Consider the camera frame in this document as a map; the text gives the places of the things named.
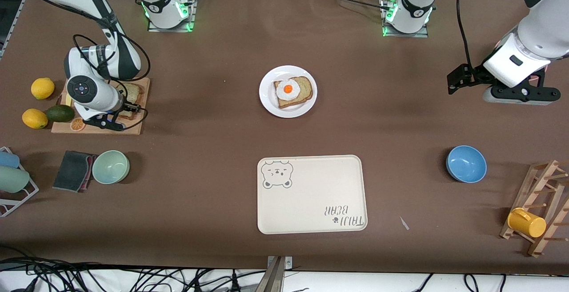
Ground wooden mug rack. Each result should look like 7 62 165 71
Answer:
499 160 569 258

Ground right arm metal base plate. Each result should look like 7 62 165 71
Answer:
148 0 197 32

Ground plain brown toast slice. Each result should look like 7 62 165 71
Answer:
116 83 145 121

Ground toast slice under egg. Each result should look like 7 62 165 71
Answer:
273 76 313 109

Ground tangled black cables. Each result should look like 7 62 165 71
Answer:
0 256 267 292

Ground white round plate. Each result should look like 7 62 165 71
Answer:
259 65 318 119

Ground pale green bowl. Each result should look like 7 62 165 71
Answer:
92 150 130 184

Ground light blue cup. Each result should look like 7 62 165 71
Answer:
0 151 20 169

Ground wooden cutting board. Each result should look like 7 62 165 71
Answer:
51 77 151 135

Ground pale green cup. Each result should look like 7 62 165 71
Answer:
0 166 30 193

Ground blue bowl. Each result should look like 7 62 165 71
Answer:
446 145 487 183

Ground pink bowl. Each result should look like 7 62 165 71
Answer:
493 37 553 83

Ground white wire rack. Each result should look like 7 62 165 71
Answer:
0 147 40 218

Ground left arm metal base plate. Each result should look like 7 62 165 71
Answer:
380 0 429 38

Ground toy fried egg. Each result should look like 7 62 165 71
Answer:
276 79 301 102

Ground metal table clamp bracket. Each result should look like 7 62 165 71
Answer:
260 256 294 292

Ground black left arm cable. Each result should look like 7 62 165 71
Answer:
457 0 478 72

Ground dark grey sponge cloth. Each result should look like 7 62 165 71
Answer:
52 151 96 193

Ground yellow lemon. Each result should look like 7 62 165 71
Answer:
31 78 55 100
22 109 48 129

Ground yellow mug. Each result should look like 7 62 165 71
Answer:
507 208 547 238

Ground dark green avocado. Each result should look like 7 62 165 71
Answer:
45 105 75 123

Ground cream bear print tray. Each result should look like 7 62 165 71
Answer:
257 155 368 235

